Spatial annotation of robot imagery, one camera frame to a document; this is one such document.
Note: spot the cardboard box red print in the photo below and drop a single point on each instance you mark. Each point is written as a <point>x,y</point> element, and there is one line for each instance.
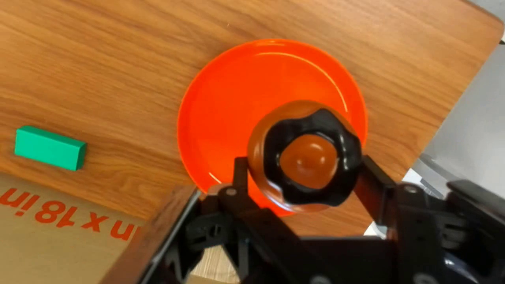
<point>48,241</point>

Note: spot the orange plastic plate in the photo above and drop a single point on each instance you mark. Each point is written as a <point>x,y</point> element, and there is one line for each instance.
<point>238,104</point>

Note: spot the brown donut toy black icing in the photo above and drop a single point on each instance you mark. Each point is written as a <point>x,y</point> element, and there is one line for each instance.
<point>342,151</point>

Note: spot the green rectangular block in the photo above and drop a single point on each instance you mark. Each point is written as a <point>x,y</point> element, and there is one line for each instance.
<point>48,146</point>

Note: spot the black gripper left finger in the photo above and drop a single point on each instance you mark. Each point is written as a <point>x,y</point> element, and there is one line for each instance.
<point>239,209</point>

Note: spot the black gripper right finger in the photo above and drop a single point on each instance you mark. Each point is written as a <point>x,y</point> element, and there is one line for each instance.
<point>411,220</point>

